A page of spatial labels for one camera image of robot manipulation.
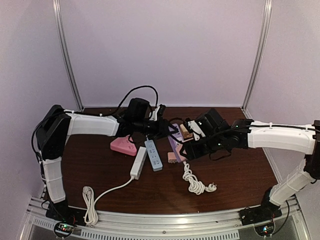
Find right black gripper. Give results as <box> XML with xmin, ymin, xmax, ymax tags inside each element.
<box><xmin>180</xmin><ymin>133</ymin><xmax>225</xmax><ymax>161</ymax></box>

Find right aluminium frame post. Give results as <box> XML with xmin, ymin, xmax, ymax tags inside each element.
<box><xmin>241</xmin><ymin>0</ymin><xmax>273</xmax><ymax>111</ymax></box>

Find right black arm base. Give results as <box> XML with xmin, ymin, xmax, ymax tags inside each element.
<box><xmin>238</xmin><ymin>199</ymin><xmax>282</xmax><ymax>226</ymax></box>

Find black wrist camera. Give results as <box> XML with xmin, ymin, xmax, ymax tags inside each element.
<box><xmin>124</xmin><ymin>97</ymin><xmax>150</xmax><ymax>122</ymax></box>
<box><xmin>194</xmin><ymin>108</ymin><xmax>224</xmax><ymax>136</ymax></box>

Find light blue power strip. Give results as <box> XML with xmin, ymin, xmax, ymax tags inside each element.
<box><xmin>144</xmin><ymin>139</ymin><xmax>163</xmax><ymax>172</ymax></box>

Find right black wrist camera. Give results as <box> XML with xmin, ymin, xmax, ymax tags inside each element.
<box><xmin>194</xmin><ymin>108</ymin><xmax>224</xmax><ymax>136</ymax></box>

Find beige cube socket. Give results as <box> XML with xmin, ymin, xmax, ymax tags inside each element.
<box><xmin>179</xmin><ymin>124</ymin><xmax>193</xmax><ymax>140</ymax></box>

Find aluminium frame post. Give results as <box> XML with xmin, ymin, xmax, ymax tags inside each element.
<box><xmin>52</xmin><ymin>0</ymin><xmax>84</xmax><ymax>111</ymax></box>
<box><xmin>241</xmin><ymin>0</ymin><xmax>273</xmax><ymax>111</ymax></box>

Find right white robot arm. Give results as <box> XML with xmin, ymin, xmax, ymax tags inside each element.
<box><xmin>179</xmin><ymin>119</ymin><xmax>320</xmax><ymax>221</ymax></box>

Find aluminium front rail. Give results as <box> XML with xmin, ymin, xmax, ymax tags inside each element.
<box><xmin>17</xmin><ymin>197</ymin><xmax>311</xmax><ymax>240</ymax></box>

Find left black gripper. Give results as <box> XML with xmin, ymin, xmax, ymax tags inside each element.
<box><xmin>134</xmin><ymin>117</ymin><xmax>177</xmax><ymax>140</ymax></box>

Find left aluminium frame post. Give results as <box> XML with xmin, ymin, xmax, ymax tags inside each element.
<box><xmin>52</xmin><ymin>0</ymin><xmax>84</xmax><ymax>111</ymax></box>

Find white coiled power cable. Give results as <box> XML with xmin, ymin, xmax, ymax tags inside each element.
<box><xmin>82</xmin><ymin>176</ymin><xmax>135</xmax><ymax>225</ymax></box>

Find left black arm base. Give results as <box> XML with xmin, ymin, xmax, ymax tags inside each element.
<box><xmin>45</xmin><ymin>199</ymin><xmax>87</xmax><ymax>226</ymax></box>

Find white coiled cable right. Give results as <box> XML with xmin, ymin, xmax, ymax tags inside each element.
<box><xmin>181</xmin><ymin>161</ymin><xmax>218</xmax><ymax>196</ymax></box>

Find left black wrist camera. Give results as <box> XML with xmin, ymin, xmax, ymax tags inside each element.
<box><xmin>124</xmin><ymin>97</ymin><xmax>150</xmax><ymax>122</ymax></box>

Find light pink usb charger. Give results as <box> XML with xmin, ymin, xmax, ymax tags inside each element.
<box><xmin>167</xmin><ymin>152</ymin><xmax>177</xmax><ymax>164</ymax></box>

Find white power strip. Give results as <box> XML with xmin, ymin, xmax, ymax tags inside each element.
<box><xmin>130</xmin><ymin>146</ymin><xmax>147</xmax><ymax>180</ymax></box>

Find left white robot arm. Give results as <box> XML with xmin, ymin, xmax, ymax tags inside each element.
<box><xmin>31</xmin><ymin>103</ymin><xmax>178</xmax><ymax>222</ymax></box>

